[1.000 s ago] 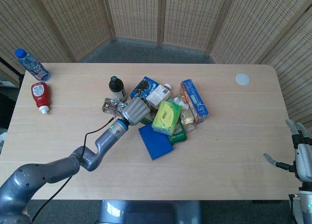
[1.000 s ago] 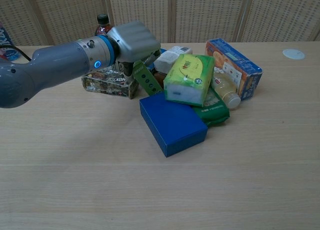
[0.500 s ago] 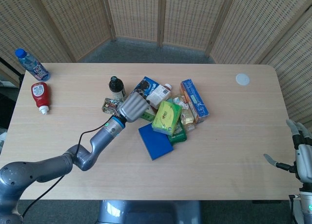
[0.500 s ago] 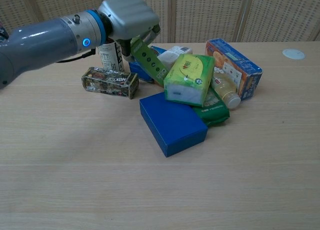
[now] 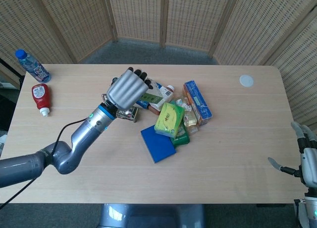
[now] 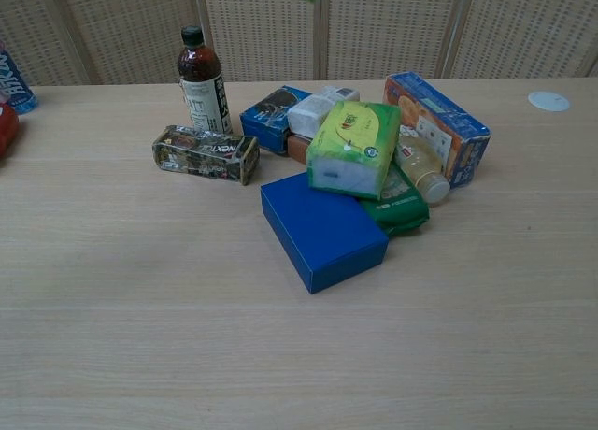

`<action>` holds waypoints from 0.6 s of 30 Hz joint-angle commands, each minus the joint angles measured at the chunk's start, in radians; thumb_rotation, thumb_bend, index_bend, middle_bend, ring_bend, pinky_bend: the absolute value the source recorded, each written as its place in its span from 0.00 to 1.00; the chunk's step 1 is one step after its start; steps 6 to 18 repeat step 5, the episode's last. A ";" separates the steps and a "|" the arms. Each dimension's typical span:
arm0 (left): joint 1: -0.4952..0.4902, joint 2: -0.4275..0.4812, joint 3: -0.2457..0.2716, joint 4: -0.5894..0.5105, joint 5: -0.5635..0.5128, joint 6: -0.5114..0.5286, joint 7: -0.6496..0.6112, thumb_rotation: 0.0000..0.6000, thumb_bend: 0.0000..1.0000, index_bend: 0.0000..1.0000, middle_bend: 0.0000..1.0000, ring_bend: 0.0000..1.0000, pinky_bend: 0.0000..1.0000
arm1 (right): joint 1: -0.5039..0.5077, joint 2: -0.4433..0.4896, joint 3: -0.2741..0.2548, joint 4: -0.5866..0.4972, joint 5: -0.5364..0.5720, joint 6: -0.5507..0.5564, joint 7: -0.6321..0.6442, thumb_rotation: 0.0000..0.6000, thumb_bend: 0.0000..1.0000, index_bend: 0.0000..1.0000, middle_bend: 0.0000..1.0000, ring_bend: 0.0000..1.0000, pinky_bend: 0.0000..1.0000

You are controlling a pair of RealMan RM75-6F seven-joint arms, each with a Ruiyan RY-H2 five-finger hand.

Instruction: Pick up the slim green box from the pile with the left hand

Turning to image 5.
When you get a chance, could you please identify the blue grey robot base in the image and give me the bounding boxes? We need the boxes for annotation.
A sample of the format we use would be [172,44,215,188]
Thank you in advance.
[98,203,207,228]

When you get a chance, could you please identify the silver foil packet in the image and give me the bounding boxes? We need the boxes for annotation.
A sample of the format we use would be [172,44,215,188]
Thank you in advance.
[115,106,139,123]

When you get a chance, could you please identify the white round lid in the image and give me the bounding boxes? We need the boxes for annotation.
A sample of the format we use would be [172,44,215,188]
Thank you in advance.
[239,74,255,88]

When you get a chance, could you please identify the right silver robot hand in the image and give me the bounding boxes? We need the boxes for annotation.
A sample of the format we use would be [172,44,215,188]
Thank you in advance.
[268,121,317,198]

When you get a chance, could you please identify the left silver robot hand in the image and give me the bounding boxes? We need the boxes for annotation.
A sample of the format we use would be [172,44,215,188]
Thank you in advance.
[101,67,152,114]

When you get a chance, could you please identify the yellow-green tissue pack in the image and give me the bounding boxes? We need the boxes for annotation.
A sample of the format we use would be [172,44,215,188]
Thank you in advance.
[154,102,186,139]

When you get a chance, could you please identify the clear bottle yellow liquid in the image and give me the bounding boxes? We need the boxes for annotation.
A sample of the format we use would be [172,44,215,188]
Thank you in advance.
[175,96,200,136]

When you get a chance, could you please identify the flat plain blue box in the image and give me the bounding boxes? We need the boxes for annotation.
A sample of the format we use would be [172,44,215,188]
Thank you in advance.
[140,124,177,164]

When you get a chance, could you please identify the bamboo folding screen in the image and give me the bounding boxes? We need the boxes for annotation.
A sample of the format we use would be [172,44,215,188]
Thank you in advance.
[0,0,317,139]

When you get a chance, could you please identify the green packet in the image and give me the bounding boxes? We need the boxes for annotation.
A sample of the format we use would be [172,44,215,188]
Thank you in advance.
[170,121,191,147]

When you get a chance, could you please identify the red ketchup squeeze bottle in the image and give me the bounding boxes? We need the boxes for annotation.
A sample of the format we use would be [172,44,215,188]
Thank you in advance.
[31,83,51,117]

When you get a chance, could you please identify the clear water bottle blue cap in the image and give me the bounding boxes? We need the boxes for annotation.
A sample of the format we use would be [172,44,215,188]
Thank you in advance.
[15,49,52,84]

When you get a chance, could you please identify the black stand leg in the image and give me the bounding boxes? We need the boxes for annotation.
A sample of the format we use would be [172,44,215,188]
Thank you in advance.
[0,57,23,88]

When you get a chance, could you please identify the orange and blue carton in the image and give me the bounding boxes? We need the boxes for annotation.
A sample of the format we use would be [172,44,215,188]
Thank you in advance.
[183,80,213,126]

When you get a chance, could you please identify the white small box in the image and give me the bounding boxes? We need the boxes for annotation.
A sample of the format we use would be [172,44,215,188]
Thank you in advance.
[148,85,175,114]

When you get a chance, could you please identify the blue cookie box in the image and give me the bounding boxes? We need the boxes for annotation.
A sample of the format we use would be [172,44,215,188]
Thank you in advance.
[134,77,163,109]

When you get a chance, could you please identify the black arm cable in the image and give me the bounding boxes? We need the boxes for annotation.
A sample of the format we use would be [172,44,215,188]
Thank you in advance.
[0,118,90,211]

